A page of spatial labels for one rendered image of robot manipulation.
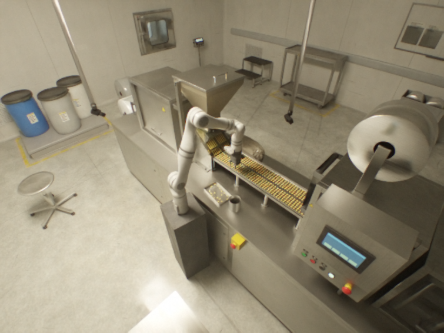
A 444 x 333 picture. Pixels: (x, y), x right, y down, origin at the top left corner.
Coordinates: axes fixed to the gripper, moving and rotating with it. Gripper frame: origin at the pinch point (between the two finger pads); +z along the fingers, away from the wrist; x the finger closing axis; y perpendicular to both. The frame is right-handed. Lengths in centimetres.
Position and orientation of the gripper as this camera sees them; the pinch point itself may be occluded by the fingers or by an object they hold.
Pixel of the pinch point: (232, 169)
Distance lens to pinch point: 164.7
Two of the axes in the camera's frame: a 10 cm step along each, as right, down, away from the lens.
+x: -5.5, -5.6, 6.2
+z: 0.0, 7.4, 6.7
